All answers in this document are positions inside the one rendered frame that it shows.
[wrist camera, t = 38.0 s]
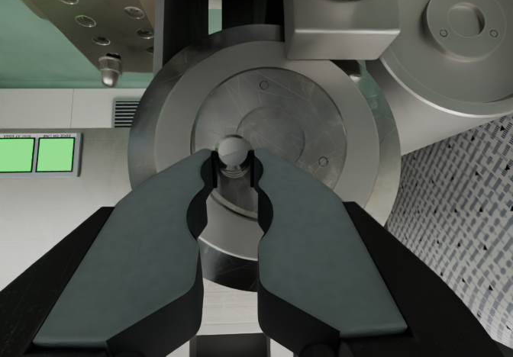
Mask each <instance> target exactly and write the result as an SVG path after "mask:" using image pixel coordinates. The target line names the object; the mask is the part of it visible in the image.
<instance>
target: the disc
mask: <svg viewBox="0 0 513 357"><path fill-rule="evenodd" d="M256 40H274V41H281V42H285V26H282V25H275V24H249V25H243V26H237V27H231V28H228V29H224V30H222V31H218V32H215V33H213V34H209V35H208V36H205V37H203V38H201V39H199V40H197V41H196V42H194V43H191V44H190V45H188V46H187V47H186V48H184V49H183V50H181V51H180V52H178V53H177V54H176V55H175V56H174V57H173V58H172V59H171V60H170V61H168V62H167V63H166V64H165V65H164V66H163V68H162V69H161V70H160V71H159V72H158V73H157V74H156V75H155V76H154V78H153V80H152V81H151V82H150V84H149V85H148V86H147V89H146V90H145V92H144V94H143V96H142V98H141V99H140V102H139V104H138V106H137V109H136V111H135V114H134V118H133V120H132V124H131V130H130V134H129V140H128V148H127V165H128V173H129V179H130V183H131V189H132V190H133V189H134V188H136V187H137V186H138V185H139V184H141V183H142V182H144V181H146V180H147V179H148V178H150V177H151V176H153V175H156V167H155V161H154V137H155V132H156V125H157V121H158V118H159V116H160V112H161V110H162V107H163V105H164V103H165V100H166V99H167V97H168V95H169V93H170V92H171V90H172V89H173V87H174V86H175V84H176V83H177V82H178V81H179V80H180V79H181V77H182V76H183V75H184V74H185V73H186V72H187V71H188V70H189V69H191V68H192V67H193V66H194V65H195V64H196V63H198V62H199V61H200V60H202V59H204V58H205V57H207V56H208V55H210V54H212V53H214V52H216V51H218V50H220V49H223V48H225V47H229V46H232V45H235V44H237V43H244V42H249V41H256ZM330 61H331V62H333V63H334V64H336V65H337V66H338V67H340V68H341V69H342V70H343V71H344V72H345V73H346V74H347V75H348V76H349V77H350V78H351V79H352V80H353V81H354V83H355V84H356V85H357V87H358V88H359V90H360V91H361V92H362V94H363V96H364V97H365V99H366V101H367V103H368V105H369V107H370V109H371V112H372V113H373V116H374V120H375V122H376V127H377V131H378V135H379V171H378V175H377V178H376V183H375V186H374V189H373V192H372V194H371V196H370V198H369V200H368V202H367V204H366V206H365V208H364V210H365V211H366V212H367V213H368V214H370V215H371V216H372V217H373V218H374V219H375V220H377V221H378V222H379V223H380V224H381V225H382V226H384V224H385V223H386V221H387V219H388V217H389V215H390V212H391V210H392V207H393V204H394V202H395V198H396V195H397V191H398V185H399V181H400V175H401V146H400V140H399V135H398V129H397V126H396V123H395V118H394V116H393V113H392V110H391V108H390V107H389V103H388V102H387V100H386V97H385V96H384V94H383V93H382V91H381V89H380V87H379V86H378V85H377V83H376V82H375V80H374V79H373V77H372V76H371V75H370V74H369V73H368V72H367V71H366V70H365V69H364V68H363V67H362V66H361V64H359V63H358V62H357V61H356V60H355V59H330ZM211 196H212V197H213V198H214V199H215V200H216V201H217V202H218V203H220V204H221V205H222V206H224V207H225V208H227V209H228V210H229V211H231V212H233V213H235V214H237V215H240V216H242V217H245V218H248V219H251V220H257V218H255V217H249V216H247V215H244V214H240V213H238V212H236V211H234V210H232V209H231V208H229V207H228V206H226V205H225V204H223V203H222V202H221V201H219V200H218V199H217V198H216V197H215V196H214V195H213V194H212V193H211ZM197 241H198V244H199V249H200V256H201V264H202V277H203V278H205V279H207V280H209V281H212V282H214V283H216V284H219V285H222V286H225V287H228V288H233V289H237V290H241V291H250V292H257V261H255V260H249V259H242V258H239V257H236V256H232V255H229V254H227V253H225V252H222V251H220V250H218V249H216V248H214V247H212V246H210V245H208V244H207V243H205V242H204V241H202V240H201V239H199V238H198V239H197Z"/></svg>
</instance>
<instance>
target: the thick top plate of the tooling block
mask: <svg viewBox="0 0 513 357"><path fill-rule="evenodd" d="M30 1H31V2H32V3H33V4H34V5H35V6H36V7H37V8H38V9H39V10H40V11H41V12H42V13H43V14H44V15H45V16H46V17H47V18H48V19H49V20H50V21H51V22H52V23H53V25H54V26H55V27H56V28H57V29H58V30H59V31H60V32H61V33H62V34H63V35H64V36H65V37H66V38H67V39H68V40H69V41H70V42H71V43H72V44H73V45H74V46H75V47H76V48H77V49H78V50H79V51H80V52H81V53H82V54H83V55H84V56H85V57H86V58H87V60H88V61H89V62H90V63H91V64H92V65H93V66H94V67H95V68H96V69H97V70H98V71H99V65H100V62H99V58H100V57H102V56H113V57H115V58H118V59H120V60H121V61H122V62H123V63H124V65H123V66H122V72H153V51H154V30H153V27H152V25H151V23H150V21H149V19H148V17H147V14H146V12H145V10H144V8H143V6H142V4H141V3H140V0H30Z"/></svg>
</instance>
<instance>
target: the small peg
mask: <svg viewBox="0 0 513 357"><path fill-rule="evenodd" d="M250 151H251V147H250V144H249V143H248V142H247V140H246V139H244V138H243V137H242V136H239V135H236V134H231V135H227V136H225V137H222V138H221V139H220V140H219V141H218V143H217V144H216V147H215V158H216V161H217V163H218V165H219V168H220V170H221V172H222V173H223V174H224V175H225V176H227V177H228V178H230V179H238V178H241V177H243V176H244V175H246V173H247V172H248V170H249V168H250Z"/></svg>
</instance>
